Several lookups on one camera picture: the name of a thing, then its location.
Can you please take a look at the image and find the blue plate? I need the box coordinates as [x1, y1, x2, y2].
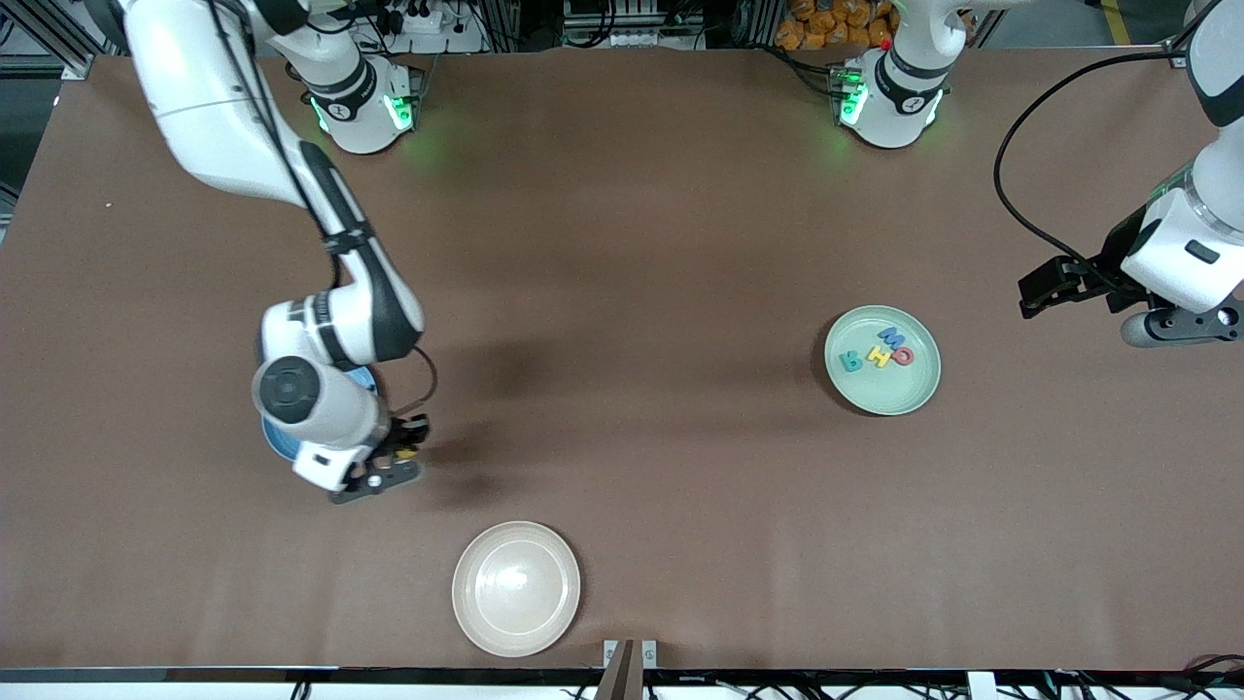
[260, 366, 379, 461]

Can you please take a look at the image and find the beige plate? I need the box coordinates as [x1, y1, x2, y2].
[452, 521, 582, 658]

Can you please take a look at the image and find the green plate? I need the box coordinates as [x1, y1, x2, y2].
[824, 305, 942, 417]

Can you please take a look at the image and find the brown table cover mat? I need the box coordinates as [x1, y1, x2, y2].
[0, 47, 1244, 674]

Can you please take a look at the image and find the orange objects pile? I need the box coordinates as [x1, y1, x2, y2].
[776, 0, 900, 52]

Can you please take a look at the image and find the white power strip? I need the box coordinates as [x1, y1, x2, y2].
[374, 0, 448, 36]

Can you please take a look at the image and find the metal equipment rack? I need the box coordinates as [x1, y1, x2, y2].
[562, 0, 706, 48]

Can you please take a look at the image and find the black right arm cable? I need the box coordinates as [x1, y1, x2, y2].
[207, 0, 439, 417]

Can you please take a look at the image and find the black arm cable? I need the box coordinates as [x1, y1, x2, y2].
[992, 47, 1202, 289]
[207, 0, 439, 417]

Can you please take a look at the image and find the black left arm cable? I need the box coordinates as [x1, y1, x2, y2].
[992, 47, 1202, 289]

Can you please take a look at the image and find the metal bracket with brown post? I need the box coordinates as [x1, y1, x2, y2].
[595, 638, 659, 700]

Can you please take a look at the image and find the black cable bundle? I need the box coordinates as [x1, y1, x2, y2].
[1050, 655, 1244, 700]

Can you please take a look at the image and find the aluminium frame profile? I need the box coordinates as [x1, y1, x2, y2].
[0, 0, 100, 81]

